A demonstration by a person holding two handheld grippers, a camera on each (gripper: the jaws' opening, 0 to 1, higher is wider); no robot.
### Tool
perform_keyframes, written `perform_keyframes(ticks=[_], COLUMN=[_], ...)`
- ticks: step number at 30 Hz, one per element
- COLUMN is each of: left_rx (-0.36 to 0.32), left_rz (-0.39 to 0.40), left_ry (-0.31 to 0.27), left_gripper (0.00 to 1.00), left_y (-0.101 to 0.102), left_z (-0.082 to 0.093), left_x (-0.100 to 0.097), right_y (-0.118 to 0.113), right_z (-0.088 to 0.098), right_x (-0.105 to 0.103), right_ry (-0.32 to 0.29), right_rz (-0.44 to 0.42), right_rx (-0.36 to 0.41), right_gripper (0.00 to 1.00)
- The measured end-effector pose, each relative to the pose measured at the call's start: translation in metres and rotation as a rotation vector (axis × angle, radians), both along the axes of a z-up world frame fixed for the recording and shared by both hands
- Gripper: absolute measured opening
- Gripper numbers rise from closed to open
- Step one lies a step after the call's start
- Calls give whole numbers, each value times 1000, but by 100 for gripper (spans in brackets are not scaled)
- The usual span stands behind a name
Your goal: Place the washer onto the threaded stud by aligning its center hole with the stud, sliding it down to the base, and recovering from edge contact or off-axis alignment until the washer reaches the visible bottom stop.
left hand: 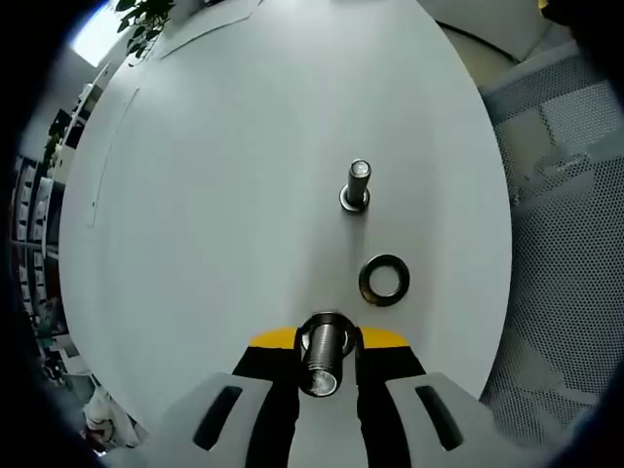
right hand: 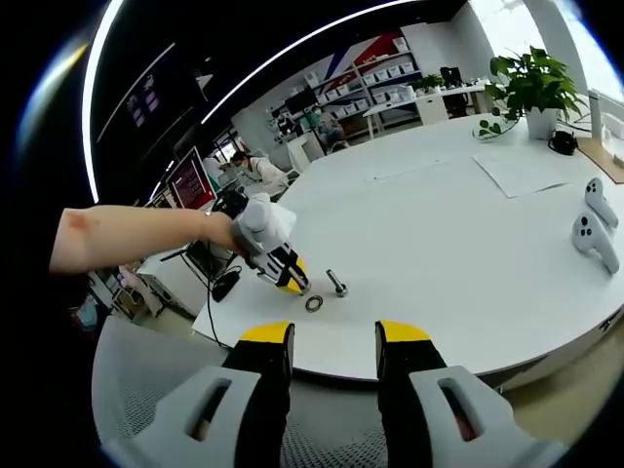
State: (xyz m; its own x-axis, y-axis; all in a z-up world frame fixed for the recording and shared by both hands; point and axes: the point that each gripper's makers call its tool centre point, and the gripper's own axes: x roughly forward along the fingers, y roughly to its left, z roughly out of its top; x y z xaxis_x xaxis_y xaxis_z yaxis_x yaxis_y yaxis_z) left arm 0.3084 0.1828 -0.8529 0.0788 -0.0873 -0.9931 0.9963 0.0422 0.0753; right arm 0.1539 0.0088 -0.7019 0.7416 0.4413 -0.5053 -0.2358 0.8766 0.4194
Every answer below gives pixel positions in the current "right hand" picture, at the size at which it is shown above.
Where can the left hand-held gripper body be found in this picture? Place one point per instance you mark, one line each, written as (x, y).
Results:
(261, 224)

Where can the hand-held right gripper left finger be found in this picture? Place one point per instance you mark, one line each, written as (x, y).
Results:
(263, 385)

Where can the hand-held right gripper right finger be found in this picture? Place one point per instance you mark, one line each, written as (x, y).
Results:
(404, 385)

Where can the large threaded stud bolt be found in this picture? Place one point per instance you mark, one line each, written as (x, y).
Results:
(335, 280)

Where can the black computer mouse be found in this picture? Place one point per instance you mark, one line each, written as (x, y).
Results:
(224, 288)

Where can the open laptop red screen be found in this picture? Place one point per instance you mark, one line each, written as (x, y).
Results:
(190, 178)

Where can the white cabinet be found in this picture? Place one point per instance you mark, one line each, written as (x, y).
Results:
(166, 287)

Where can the grey mesh chair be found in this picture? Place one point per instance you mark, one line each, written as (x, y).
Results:
(146, 370)

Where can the black monitor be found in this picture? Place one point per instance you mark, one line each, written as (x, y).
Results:
(300, 100)

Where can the shelf with white bins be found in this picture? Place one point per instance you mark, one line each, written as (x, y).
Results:
(370, 78)

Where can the ceiling light strip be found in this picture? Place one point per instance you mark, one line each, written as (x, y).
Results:
(95, 97)
(292, 44)

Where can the white counter desk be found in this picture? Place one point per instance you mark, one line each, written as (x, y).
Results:
(429, 105)

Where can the small green counter plant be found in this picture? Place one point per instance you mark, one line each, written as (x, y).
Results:
(426, 82)

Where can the glass bowl with plant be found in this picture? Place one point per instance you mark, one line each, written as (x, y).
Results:
(490, 129)

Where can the white game controller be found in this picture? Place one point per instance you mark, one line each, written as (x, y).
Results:
(595, 239)
(599, 197)

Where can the white paper sheet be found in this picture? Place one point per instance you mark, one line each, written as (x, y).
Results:
(517, 173)

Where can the black device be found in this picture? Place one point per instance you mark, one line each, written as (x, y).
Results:
(563, 143)

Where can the wooden tray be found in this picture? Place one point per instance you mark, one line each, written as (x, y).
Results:
(604, 158)

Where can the potted green plant white pot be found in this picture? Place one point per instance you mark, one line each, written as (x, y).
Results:
(536, 83)

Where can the white tumbler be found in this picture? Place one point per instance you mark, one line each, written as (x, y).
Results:
(596, 114)

